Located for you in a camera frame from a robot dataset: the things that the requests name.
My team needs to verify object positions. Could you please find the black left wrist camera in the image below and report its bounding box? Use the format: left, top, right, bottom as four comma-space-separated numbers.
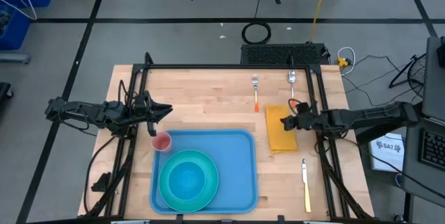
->
133, 90, 153, 110

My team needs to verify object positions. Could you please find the grey computer monitor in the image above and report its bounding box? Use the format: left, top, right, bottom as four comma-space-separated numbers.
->
422, 35, 445, 122

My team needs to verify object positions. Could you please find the grey desk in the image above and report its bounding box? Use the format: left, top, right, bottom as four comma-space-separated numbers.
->
403, 114, 445, 208

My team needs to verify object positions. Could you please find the knife with yellow handle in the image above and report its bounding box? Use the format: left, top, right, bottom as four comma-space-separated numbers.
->
300, 158, 312, 214

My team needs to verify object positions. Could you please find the yellow cloth napkin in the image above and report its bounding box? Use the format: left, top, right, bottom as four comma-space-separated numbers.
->
265, 104, 299, 154

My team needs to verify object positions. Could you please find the spoon with orange handle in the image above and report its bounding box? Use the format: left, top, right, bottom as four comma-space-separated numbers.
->
287, 70, 297, 109

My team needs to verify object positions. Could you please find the black perforated computer case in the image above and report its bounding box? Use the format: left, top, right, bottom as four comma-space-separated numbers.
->
240, 42, 330, 66

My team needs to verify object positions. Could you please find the black wire fan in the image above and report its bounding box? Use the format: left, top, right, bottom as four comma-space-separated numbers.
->
388, 52, 428, 99

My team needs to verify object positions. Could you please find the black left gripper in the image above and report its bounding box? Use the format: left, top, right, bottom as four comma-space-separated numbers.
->
133, 102, 174, 137

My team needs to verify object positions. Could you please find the black floor cable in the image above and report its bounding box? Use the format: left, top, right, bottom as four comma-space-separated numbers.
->
342, 54, 423, 107

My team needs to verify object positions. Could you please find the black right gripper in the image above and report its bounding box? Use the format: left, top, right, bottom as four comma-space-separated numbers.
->
280, 111, 317, 131

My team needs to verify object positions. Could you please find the black clamp bracket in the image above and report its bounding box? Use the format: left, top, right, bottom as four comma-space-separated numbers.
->
90, 171, 112, 193

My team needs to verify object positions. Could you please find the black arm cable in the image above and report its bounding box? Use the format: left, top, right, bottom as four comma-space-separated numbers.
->
83, 135, 118, 214

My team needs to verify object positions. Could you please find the pink plastic cup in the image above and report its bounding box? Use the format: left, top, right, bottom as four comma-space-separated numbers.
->
150, 130, 173, 154

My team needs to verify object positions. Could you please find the black aluminium table frame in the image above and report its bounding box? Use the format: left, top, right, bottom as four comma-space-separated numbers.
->
79, 51, 375, 223

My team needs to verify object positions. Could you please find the black keyboard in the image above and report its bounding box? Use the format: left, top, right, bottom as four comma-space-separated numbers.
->
418, 127, 445, 173

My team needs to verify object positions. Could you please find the coiled black cable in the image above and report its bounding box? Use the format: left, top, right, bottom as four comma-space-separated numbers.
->
241, 0, 273, 45

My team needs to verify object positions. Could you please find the white paper sign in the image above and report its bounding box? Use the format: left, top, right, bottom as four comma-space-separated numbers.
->
368, 133, 407, 173

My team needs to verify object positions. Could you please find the white looped cable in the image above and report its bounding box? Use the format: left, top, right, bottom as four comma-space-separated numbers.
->
336, 46, 357, 76

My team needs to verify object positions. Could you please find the grey desk leg foot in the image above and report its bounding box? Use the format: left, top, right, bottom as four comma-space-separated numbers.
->
0, 52, 31, 65

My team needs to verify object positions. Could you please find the blue plastic tray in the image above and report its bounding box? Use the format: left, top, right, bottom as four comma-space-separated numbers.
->
149, 129, 259, 215

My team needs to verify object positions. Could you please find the yellow floor cable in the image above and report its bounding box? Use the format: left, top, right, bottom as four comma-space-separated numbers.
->
309, 0, 333, 44

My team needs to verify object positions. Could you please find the fork with orange handle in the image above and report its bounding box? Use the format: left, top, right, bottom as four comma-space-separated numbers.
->
252, 73, 261, 113

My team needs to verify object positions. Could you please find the teal plastic plate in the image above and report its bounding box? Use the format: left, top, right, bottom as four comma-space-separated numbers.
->
158, 149, 220, 214

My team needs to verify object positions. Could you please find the blue bin with parts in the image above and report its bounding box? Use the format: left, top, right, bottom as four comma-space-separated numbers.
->
0, 3, 31, 51

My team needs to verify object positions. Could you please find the black floor device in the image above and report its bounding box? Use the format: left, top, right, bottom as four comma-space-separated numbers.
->
0, 81, 14, 109

